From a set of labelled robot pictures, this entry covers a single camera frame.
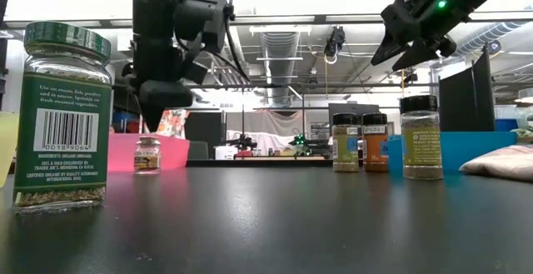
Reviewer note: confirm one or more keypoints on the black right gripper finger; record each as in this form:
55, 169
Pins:
416, 55
389, 49

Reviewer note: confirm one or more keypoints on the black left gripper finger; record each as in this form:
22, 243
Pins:
195, 72
162, 95

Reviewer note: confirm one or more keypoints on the small glass jar yellow label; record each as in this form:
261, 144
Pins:
147, 157

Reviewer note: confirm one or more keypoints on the tall yellow-green label spice bottle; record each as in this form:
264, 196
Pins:
421, 145

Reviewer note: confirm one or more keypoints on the large green-lidded oregano jar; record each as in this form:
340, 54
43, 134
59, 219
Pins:
62, 99

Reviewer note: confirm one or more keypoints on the orange spice bottle black cap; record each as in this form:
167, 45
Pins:
375, 149

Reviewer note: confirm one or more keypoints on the background black robot arm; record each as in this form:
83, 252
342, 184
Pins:
304, 145
242, 142

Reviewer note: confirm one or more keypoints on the floral patterned cloth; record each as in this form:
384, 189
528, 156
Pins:
175, 124

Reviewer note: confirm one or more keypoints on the black hanging ceiling device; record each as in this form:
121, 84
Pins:
335, 41

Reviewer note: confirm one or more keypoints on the pink plastic bin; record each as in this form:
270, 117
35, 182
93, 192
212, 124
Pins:
175, 153

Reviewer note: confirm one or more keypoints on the dark green chair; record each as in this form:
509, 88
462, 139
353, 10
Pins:
198, 150

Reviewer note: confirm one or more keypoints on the black partition panel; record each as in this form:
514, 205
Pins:
466, 99

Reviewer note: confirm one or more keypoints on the white box device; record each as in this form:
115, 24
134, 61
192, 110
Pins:
225, 152

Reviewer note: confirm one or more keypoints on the blue plastic bin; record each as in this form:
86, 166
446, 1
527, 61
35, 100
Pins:
470, 149

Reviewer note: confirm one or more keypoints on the green-label spice bottle black cap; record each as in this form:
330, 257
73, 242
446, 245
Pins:
345, 149

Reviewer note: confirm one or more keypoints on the blue barrel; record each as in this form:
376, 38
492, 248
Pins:
506, 125

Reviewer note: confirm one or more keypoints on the pale pink cloth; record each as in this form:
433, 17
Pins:
499, 161

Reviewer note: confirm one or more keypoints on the yellow-green plastic bin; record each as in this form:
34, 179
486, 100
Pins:
7, 149

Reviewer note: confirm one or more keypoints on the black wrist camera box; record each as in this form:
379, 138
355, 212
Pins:
204, 20

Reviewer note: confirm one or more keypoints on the silver slanted ceiling duct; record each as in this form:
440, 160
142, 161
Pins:
491, 34

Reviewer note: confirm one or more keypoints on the round ceiling dome camera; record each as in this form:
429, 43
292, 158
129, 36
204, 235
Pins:
494, 46

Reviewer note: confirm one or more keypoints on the silver ribbed ceiling duct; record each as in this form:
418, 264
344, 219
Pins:
280, 57

